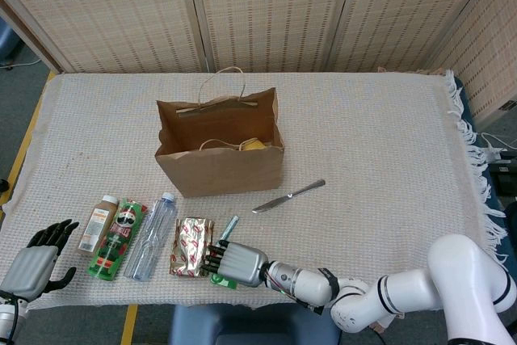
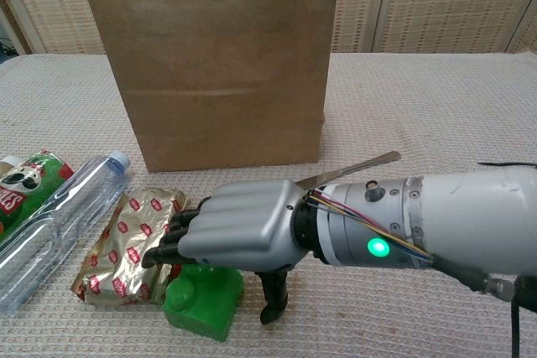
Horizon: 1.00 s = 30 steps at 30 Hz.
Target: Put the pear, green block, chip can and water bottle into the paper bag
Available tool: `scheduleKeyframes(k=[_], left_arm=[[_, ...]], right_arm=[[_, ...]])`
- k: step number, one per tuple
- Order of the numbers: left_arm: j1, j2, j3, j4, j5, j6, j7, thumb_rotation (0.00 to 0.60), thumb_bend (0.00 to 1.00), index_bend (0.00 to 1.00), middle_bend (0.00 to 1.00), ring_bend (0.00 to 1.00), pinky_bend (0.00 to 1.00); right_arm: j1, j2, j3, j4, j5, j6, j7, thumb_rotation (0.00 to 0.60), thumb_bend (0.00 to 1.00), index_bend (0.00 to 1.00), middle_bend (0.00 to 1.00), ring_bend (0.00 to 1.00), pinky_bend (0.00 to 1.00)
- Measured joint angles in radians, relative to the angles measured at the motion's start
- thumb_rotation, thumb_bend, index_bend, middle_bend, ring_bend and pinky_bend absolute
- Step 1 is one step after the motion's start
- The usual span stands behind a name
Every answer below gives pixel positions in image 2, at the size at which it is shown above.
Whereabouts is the clear plastic water bottle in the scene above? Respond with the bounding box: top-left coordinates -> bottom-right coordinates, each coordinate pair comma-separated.
0,150 -> 132,315

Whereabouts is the gold foil snack package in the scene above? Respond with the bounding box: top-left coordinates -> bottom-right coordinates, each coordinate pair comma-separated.
69,186 -> 190,306

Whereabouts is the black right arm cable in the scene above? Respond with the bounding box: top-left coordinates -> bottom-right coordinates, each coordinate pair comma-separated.
431,255 -> 537,358

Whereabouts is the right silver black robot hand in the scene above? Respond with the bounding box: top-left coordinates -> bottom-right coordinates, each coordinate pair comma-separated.
141,179 -> 310,325

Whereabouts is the bamboo folding screen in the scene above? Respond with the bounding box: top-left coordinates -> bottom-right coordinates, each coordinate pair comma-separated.
0,0 -> 537,55

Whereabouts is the white woven tablecloth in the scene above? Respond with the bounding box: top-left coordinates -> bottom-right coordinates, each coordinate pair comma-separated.
0,52 -> 537,358

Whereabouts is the brown juice bottle white cap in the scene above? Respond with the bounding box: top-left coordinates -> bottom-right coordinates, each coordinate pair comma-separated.
0,155 -> 22,177

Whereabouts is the green building block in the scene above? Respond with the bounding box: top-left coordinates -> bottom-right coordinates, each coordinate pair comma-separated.
161,263 -> 246,342

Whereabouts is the steel table knife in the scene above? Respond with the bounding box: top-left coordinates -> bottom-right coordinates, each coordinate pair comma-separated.
295,150 -> 402,188

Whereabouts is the green Pringles can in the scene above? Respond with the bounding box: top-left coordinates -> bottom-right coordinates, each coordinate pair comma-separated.
0,148 -> 75,242

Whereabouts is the brown paper bag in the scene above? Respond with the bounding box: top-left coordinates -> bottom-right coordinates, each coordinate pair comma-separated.
82,0 -> 337,174

